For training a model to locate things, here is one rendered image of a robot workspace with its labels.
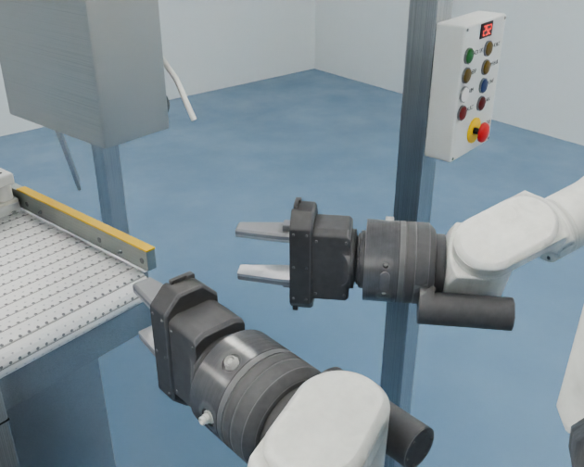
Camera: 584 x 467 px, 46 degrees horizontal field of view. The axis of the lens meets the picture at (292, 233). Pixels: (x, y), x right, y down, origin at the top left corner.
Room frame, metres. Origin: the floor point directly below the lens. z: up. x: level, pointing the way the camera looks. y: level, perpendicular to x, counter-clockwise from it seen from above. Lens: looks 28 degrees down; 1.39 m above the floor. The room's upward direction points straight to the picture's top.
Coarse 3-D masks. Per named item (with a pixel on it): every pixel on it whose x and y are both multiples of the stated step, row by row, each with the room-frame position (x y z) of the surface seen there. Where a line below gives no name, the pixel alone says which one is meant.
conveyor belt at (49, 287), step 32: (0, 224) 1.00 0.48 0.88; (32, 224) 1.00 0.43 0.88; (0, 256) 0.90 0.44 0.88; (32, 256) 0.90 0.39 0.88; (64, 256) 0.90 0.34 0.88; (96, 256) 0.90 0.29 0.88; (0, 288) 0.81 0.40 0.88; (32, 288) 0.81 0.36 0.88; (64, 288) 0.81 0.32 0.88; (96, 288) 0.81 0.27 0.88; (128, 288) 0.82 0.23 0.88; (0, 320) 0.73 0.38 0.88; (32, 320) 0.73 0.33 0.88; (64, 320) 0.74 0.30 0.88; (96, 320) 0.77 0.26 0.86; (0, 352) 0.67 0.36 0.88; (32, 352) 0.70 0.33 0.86
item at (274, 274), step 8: (240, 272) 0.66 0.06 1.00; (248, 272) 0.66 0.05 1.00; (256, 272) 0.66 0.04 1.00; (264, 272) 0.66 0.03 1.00; (272, 272) 0.66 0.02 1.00; (280, 272) 0.66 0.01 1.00; (288, 272) 0.66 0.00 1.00; (248, 280) 0.65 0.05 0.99; (256, 280) 0.65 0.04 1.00; (264, 280) 0.65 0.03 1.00; (272, 280) 0.64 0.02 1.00; (280, 280) 0.64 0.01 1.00; (288, 280) 0.64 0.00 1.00
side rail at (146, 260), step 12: (12, 192) 1.07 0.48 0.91; (24, 204) 1.05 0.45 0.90; (36, 204) 1.03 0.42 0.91; (48, 216) 1.01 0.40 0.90; (60, 216) 0.98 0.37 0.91; (72, 228) 0.96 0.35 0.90; (84, 228) 0.94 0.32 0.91; (96, 240) 0.92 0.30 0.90; (108, 240) 0.90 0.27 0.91; (120, 240) 0.88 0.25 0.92; (132, 252) 0.87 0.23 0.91; (144, 252) 0.85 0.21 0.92; (144, 264) 0.85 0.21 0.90; (156, 264) 0.86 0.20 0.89
